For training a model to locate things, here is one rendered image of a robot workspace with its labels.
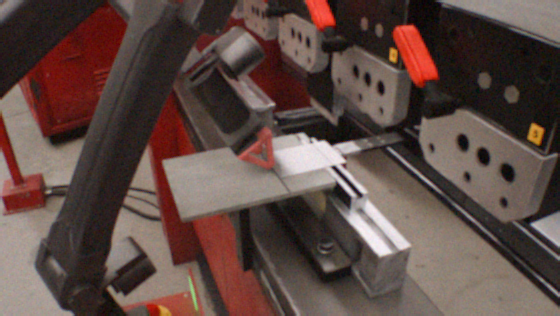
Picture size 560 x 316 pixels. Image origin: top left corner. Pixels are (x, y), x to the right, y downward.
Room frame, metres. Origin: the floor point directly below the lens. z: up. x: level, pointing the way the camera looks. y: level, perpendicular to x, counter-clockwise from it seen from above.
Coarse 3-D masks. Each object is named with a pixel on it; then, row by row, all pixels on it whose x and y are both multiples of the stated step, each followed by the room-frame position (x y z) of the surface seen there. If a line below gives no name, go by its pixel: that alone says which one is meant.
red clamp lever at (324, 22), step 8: (312, 0) 0.58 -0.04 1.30; (320, 0) 0.58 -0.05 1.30; (312, 8) 0.58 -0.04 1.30; (320, 8) 0.57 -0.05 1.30; (328, 8) 0.58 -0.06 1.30; (312, 16) 0.58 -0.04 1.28; (320, 16) 0.56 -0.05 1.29; (328, 16) 0.56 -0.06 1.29; (320, 24) 0.56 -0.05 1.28; (328, 24) 0.56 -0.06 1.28; (328, 32) 0.55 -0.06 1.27; (328, 40) 0.53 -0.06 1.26; (336, 40) 0.54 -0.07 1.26; (344, 40) 0.54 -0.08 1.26; (352, 40) 0.55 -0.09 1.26; (328, 48) 0.53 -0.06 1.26; (336, 48) 0.53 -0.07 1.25; (344, 48) 0.54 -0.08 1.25
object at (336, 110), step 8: (320, 72) 0.70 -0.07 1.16; (312, 80) 0.73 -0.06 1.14; (320, 80) 0.70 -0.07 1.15; (328, 80) 0.67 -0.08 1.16; (312, 88) 0.73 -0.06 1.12; (320, 88) 0.70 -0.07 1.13; (328, 88) 0.67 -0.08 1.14; (312, 96) 0.72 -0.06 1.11; (320, 96) 0.70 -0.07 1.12; (328, 96) 0.67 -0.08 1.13; (336, 96) 0.66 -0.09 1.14; (312, 104) 0.74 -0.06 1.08; (320, 104) 0.70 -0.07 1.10; (328, 104) 0.67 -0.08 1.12; (336, 104) 0.66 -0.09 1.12; (320, 112) 0.71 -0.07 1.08; (328, 112) 0.69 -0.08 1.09; (336, 112) 0.66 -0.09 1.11; (336, 120) 0.66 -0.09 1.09
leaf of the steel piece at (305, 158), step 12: (312, 144) 0.73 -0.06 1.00; (264, 156) 0.69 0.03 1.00; (276, 156) 0.69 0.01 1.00; (288, 156) 0.69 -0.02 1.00; (300, 156) 0.69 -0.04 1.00; (312, 156) 0.69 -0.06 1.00; (276, 168) 0.64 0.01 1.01; (288, 168) 0.65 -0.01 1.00; (300, 168) 0.65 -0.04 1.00; (312, 168) 0.65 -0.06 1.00
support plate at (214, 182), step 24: (264, 144) 0.74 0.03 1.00; (288, 144) 0.74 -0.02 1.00; (168, 168) 0.65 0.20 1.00; (192, 168) 0.65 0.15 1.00; (216, 168) 0.65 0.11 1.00; (240, 168) 0.65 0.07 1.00; (264, 168) 0.65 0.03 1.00; (192, 192) 0.58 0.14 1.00; (216, 192) 0.58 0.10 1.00; (240, 192) 0.58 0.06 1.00; (264, 192) 0.58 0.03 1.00; (288, 192) 0.58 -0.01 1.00; (192, 216) 0.52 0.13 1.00
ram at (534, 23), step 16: (448, 0) 0.40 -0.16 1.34; (464, 0) 0.39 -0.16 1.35; (480, 0) 0.37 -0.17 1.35; (496, 0) 0.35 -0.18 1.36; (512, 0) 0.34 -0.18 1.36; (528, 0) 0.32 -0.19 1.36; (544, 0) 0.31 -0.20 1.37; (496, 16) 0.35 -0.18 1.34; (512, 16) 0.33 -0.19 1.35; (528, 16) 0.32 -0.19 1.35; (544, 16) 0.31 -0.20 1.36; (544, 32) 0.30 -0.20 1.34
